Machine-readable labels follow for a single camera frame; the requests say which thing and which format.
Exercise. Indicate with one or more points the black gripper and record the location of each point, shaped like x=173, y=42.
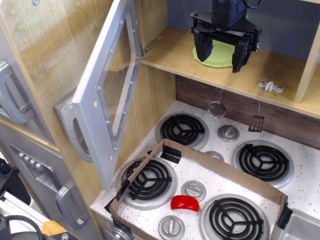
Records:
x=227, y=23

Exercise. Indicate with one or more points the silver microwave door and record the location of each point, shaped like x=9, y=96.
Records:
x=94, y=115

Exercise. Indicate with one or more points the green plate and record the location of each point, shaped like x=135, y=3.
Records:
x=221, y=55

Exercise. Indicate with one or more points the white plastic door latch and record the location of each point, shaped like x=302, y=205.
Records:
x=270, y=86

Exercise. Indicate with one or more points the hanging silver skimmer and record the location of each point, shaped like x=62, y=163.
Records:
x=216, y=109

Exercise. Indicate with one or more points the hanging silver spatula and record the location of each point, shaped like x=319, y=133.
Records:
x=257, y=121

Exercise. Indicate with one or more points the back silver stove knob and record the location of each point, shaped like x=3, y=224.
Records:
x=228, y=133

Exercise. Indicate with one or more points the silver stove knob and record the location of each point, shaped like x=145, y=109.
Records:
x=171, y=228
x=194, y=189
x=228, y=133

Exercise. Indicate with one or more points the back left stove burner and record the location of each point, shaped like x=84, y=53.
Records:
x=185, y=129

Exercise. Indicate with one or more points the stove burner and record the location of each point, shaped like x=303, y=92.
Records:
x=232, y=217
x=265, y=161
x=154, y=186
x=185, y=129

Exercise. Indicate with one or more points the small silver knob behind cardboard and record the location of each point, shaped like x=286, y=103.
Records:
x=216, y=155

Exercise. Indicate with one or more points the back right stove burner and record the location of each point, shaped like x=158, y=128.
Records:
x=265, y=161

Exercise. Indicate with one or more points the middle silver stove knob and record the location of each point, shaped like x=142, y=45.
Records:
x=194, y=189

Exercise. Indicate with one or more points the front left stove burner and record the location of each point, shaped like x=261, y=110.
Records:
x=154, y=186

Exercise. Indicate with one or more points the red toy piece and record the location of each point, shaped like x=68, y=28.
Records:
x=185, y=202

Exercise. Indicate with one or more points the front right stove burner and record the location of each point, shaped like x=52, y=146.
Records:
x=232, y=217

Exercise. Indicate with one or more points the front silver stove knob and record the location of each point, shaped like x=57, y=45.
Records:
x=171, y=228

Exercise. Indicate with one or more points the silver sink basin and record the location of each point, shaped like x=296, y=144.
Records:
x=297, y=225

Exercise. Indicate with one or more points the cardboard fence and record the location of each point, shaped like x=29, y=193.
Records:
x=178, y=193

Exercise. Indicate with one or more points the silver oven knob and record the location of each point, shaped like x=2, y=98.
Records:
x=119, y=234

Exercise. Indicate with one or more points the silver ice dispenser panel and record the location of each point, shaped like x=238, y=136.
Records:
x=40, y=172

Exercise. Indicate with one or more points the upper silver fridge handle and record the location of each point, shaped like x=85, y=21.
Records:
x=8, y=107

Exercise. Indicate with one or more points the silver fridge handle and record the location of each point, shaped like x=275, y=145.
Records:
x=61, y=200
x=8, y=107

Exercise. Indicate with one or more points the lower silver fridge handle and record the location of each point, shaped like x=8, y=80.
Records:
x=61, y=200

